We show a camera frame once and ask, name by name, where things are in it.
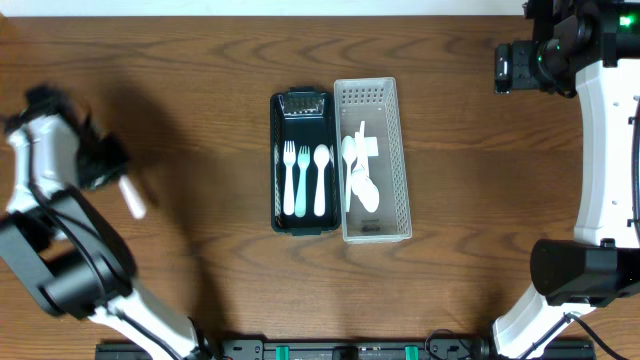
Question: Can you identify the white plastic fork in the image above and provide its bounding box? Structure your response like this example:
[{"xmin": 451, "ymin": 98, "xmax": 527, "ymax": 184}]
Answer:
[
  {"xmin": 118, "ymin": 175, "xmax": 147, "ymax": 220},
  {"xmin": 283, "ymin": 140, "xmax": 296, "ymax": 215},
  {"xmin": 294, "ymin": 146, "xmax": 310, "ymax": 218}
]

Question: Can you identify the white plastic spoon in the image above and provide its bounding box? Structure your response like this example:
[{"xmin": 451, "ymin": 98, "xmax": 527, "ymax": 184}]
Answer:
[
  {"xmin": 342, "ymin": 135, "xmax": 357, "ymax": 212},
  {"xmin": 314, "ymin": 144, "xmax": 330, "ymax": 217},
  {"xmin": 356, "ymin": 120, "xmax": 366, "ymax": 149},
  {"xmin": 351, "ymin": 166, "xmax": 380, "ymax": 213},
  {"xmin": 353, "ymin": 132, "xmax": 370, "ymax": 177}
]

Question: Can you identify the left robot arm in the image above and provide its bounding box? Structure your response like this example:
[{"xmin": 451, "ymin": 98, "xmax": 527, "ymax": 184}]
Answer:
[{"xmin": 1, "ymin": 84, "xmax": 220, "ymax": 359}]

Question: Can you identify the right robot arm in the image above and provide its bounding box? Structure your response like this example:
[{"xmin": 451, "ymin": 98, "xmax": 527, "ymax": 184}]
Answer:
[{"xmin": 488, "ymin": 0, "xmax": 639, "ymax": 359}]

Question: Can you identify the clear plastic basket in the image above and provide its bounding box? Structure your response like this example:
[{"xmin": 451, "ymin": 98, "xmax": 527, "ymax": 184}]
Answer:
[{"xmin": 334, "ymin": 77, "xmax": 412, "ymax": 244}]

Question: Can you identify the white label sticker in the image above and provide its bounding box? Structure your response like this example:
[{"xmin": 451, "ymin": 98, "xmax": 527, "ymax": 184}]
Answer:
[{"xmin": 365, "ymin": 137, "xmax": 379, "ymax": 157}]

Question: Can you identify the black plastic basket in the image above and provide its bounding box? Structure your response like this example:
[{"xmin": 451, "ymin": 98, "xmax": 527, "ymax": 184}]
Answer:
[{"xmin": 270, "ymin": 87, "xmax": 341, "ymax": 236}]

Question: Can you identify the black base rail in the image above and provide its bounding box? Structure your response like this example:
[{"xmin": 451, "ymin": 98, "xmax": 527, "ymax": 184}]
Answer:
[{"xmin": 94, "ymin": 333, "xmax": 597, "ymax": 360}]

